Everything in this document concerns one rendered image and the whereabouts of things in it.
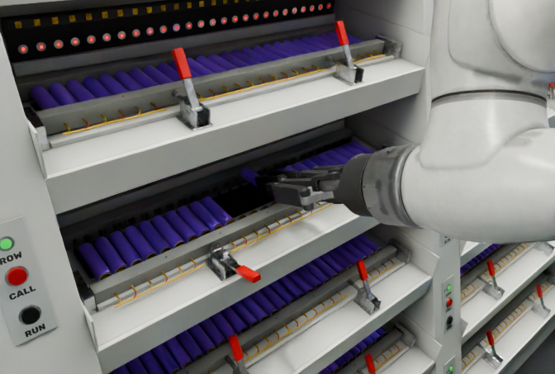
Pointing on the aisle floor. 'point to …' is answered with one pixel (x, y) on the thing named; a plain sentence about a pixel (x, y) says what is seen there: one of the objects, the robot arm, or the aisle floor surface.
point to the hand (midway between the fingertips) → (278, 183)
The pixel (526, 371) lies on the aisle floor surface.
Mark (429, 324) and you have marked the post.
